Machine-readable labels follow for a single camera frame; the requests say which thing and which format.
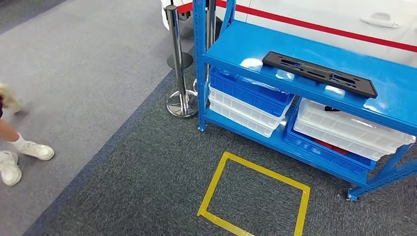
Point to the person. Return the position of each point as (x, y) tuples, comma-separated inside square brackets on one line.
[(32, 150)]

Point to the blue metal shelf rack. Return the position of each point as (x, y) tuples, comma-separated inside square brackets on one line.
[(247, 42)]

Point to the stanchion with chrome base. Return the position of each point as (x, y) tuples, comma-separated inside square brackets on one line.
[(179, 65)]

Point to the small black item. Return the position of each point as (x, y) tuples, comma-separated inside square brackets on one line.
[(332, 109)]

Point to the red item in bin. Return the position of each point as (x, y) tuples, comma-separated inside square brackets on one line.
[(329, 146)]

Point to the white car with red stripe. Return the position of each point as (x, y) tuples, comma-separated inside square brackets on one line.
[(309, 13)]

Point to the black plastic frame part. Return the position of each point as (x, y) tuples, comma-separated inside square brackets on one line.
[(273, 58)]

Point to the red barrier belt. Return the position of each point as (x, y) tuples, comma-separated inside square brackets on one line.
[(185, 7)]

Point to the black round floor base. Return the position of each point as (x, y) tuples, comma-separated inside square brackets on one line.
[(187, 60)]

